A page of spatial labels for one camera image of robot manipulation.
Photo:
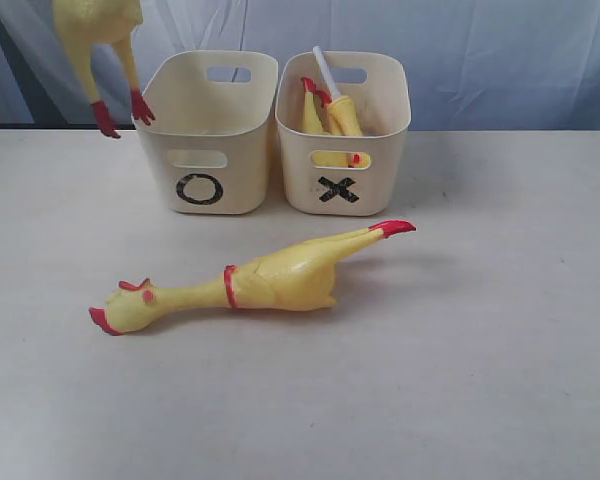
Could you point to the yellow rubber chicken front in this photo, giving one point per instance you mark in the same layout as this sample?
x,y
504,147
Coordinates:
x,y
79,26

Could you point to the yellow rubber chicken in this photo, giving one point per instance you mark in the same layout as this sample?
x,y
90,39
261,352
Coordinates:
x,y
79,26
297,278

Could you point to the yellow chicken body headless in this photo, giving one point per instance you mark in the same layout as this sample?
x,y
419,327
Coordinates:
x,y
311,122

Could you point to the yellow rubber chicken middle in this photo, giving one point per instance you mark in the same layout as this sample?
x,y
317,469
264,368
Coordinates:
x,y
297,278

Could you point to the cream bin marked X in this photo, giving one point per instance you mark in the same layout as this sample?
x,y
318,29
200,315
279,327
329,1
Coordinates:
x,y
339,175

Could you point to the cream bin marked O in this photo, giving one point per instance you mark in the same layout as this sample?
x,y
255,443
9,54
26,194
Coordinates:
x,y
209,145

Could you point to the white backdrop curtain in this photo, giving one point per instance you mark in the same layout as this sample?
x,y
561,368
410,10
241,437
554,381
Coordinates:
x,y
471,65

